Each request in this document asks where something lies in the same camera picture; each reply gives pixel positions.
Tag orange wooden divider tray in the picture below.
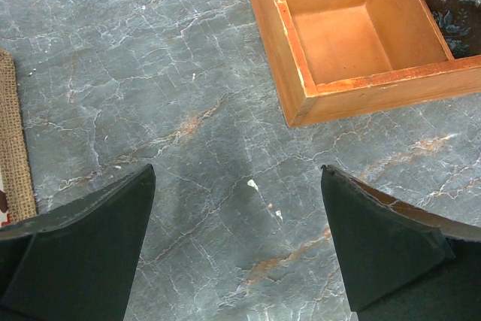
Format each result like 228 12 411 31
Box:
250 0 480 127

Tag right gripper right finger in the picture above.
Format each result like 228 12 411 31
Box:
321 165 480 320

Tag rolled black sock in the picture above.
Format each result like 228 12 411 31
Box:
405 0 481 59

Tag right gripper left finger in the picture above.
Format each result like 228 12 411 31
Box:
1 164 156 320

